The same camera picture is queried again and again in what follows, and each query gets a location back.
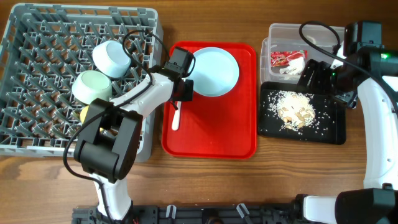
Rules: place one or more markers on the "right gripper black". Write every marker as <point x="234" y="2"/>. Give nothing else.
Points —
<point x="321" y="68"/>

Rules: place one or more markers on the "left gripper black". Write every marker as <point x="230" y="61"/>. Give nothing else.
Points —
<point x="189" y="94"/>

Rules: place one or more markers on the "white napkin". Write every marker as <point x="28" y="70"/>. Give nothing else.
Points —
<point x="295" y="67"/>

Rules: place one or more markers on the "large light blue plate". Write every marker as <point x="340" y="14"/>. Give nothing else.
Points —
<point x="215" y="72"/>

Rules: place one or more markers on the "rice and food scraps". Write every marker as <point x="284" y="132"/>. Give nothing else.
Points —
<point x="298" y="112"/>

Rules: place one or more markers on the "red ketchup sachet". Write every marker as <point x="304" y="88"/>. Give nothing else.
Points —
<point x="283" y="58"/>

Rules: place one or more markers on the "small light blue bowl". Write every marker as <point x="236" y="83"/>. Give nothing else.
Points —
<point x="110" y="58"/>

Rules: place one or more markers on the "light green bowl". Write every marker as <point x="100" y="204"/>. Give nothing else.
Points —
<point x="90" y="85"/>

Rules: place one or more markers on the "yellow plastic cup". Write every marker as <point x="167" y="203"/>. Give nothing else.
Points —
<point x="83" y="114"/>

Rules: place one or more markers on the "white plastic fork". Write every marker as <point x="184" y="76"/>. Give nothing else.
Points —
<point x="176" y="118"/>

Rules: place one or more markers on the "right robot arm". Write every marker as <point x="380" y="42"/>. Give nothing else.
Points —
<point x="369" y="70"/>

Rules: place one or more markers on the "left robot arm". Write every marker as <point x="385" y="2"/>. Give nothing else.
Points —
<point x="108" y="141"/>

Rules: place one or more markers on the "black waste tray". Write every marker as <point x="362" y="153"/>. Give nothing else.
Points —
<point x="270" y="126"/>

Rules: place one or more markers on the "grey dishwasher rack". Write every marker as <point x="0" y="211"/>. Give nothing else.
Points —
<point x="43" y="50"/>

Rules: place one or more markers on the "clear plastic bin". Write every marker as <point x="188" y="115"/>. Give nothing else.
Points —
<point x="285" y="37"/>

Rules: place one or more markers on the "red plastic tray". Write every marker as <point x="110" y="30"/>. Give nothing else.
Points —
<point x="223" y="127"/>

